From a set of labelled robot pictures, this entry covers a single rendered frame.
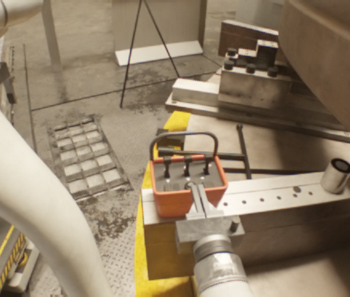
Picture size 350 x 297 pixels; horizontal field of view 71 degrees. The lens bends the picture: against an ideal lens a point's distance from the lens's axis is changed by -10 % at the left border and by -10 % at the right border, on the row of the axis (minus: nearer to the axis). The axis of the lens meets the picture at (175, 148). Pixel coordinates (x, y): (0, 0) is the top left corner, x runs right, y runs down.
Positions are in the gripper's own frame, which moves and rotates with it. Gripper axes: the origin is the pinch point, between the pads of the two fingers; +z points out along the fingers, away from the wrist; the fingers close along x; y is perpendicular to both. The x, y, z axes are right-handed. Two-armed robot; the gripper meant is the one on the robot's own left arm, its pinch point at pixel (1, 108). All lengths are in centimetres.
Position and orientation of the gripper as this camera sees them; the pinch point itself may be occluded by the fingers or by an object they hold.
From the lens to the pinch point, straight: 98.7
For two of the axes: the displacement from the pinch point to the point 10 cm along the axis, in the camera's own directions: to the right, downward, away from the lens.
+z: -0.3, 7.8, 6.3
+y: 10.0, 0.4, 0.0
